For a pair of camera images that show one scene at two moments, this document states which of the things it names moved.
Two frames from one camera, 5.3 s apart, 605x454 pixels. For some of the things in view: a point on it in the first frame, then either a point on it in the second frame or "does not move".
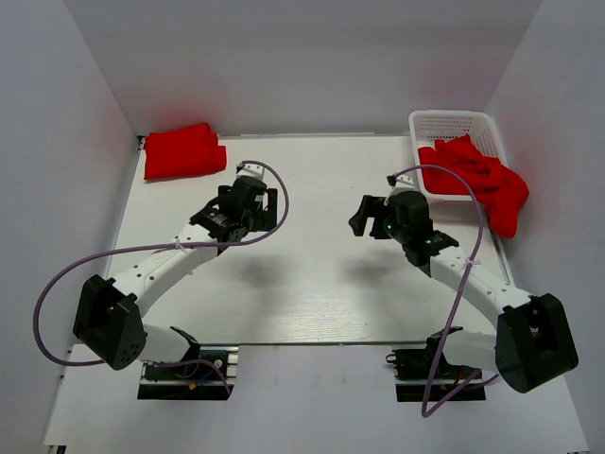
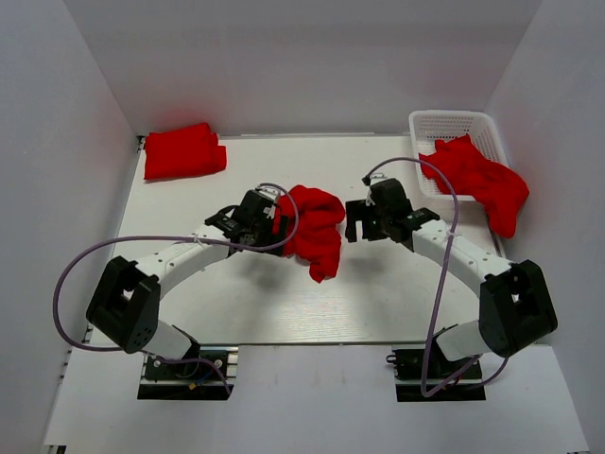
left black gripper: (266, 219) -> (271, 238)
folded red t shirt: (183, 152) does not move
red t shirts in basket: (502, 190) does not move
